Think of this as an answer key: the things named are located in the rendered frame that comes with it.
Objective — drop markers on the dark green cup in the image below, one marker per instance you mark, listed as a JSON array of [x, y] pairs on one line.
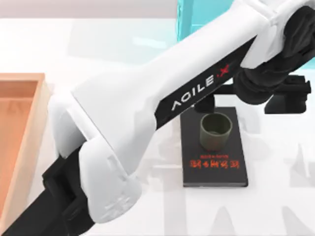
[[216, 137]]

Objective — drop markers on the light blue rack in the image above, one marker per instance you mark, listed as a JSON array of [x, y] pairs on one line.
[[183, 19]]

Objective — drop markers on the black book with red lettering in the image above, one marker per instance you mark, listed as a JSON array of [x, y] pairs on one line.
[[216, 167]]

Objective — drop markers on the shallow salmon-coloured box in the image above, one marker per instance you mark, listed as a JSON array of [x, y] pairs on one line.
[[14, 113]]

